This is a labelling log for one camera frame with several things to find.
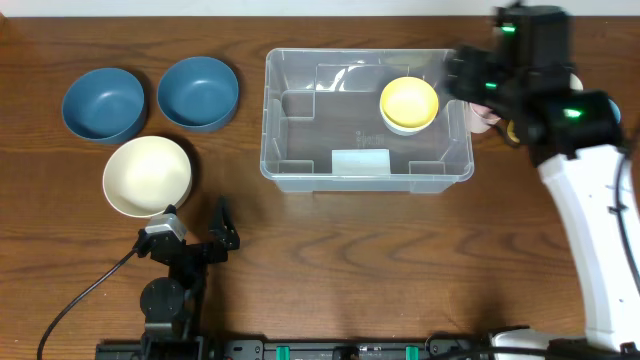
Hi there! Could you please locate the pink plastic cup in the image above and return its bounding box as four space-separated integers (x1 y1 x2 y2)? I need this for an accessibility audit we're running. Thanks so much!
465 103 501 134

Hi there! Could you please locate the light blue plastic cup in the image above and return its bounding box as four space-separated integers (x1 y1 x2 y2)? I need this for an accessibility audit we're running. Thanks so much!
609 99 621 124

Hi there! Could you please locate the yellow plastic cup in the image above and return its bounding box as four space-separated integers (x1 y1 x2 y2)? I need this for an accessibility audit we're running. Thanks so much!
506 121 520 145

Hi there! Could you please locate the cream plastic cup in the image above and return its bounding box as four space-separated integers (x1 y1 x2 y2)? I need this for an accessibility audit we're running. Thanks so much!
570 74 584 91

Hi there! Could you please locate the small grey bowl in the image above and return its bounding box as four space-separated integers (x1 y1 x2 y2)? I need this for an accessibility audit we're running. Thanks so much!
384 120 430 136

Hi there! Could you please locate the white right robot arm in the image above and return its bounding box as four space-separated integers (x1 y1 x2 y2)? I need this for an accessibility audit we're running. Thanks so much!
446 2 639 359

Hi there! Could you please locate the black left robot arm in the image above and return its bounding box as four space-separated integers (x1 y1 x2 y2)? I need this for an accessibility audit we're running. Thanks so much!
133 197 240 340

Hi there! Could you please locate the clear plastic storage container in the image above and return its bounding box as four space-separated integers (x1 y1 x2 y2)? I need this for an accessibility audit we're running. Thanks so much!
260 48 475 193

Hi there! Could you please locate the large cream bowl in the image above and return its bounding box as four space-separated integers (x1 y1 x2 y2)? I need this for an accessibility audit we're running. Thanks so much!
102 136 193 218

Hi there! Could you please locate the right dark blue bowl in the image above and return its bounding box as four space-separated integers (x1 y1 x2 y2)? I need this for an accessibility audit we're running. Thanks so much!
157 56 240 132

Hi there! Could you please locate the dark blue bowl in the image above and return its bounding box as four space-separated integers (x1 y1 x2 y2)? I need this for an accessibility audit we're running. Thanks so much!
61 68 147 144
157 56 240 132

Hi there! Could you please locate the left dark blue bowl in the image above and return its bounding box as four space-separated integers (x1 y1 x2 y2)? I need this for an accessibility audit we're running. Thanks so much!
61 68 147 144

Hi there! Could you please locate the black left camera cable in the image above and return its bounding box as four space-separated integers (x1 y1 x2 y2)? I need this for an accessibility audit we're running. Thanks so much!
36 248 139 360

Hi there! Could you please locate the black mounting rail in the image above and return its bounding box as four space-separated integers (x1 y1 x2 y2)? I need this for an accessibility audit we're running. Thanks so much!
94 337 596 360

